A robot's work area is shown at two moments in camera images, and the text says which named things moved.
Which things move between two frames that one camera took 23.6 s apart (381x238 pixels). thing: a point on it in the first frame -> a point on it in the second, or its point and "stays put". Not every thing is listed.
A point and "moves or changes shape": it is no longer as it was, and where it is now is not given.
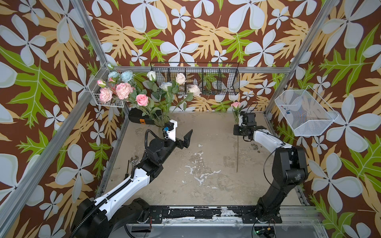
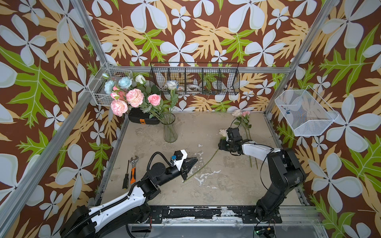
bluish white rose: [164, 86] -> [171, 85]
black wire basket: [202, 78] stays put
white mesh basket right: [305, 113] stays put
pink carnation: [105, 94] -> [119, 107]
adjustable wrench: [134, 162] stays put
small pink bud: [101, 83] -> [113, 94]
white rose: [153, 73] -> [138, 79]
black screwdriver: [126, 174] stays put
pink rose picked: [236, 108] moves or changes shape
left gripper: [182, 143] -> [185, 169]
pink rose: [142, 99] -> [154, 99]
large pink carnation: [123, 90] -> [135, 97]
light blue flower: [126, 76] -> [125, 82]
